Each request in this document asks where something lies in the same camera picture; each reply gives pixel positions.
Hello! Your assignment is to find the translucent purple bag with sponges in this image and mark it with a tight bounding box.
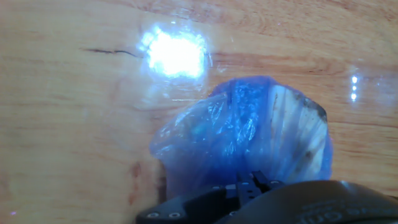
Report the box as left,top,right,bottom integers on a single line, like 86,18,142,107
149,75,334,200

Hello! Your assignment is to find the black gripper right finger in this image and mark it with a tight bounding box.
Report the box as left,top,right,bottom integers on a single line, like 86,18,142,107
239,170,283,200

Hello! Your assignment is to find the glossy wooden board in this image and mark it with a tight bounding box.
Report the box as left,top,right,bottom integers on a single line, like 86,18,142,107
0,0,398,224

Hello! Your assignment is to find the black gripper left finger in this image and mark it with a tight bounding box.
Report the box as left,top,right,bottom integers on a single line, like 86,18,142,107
136,182,250,224

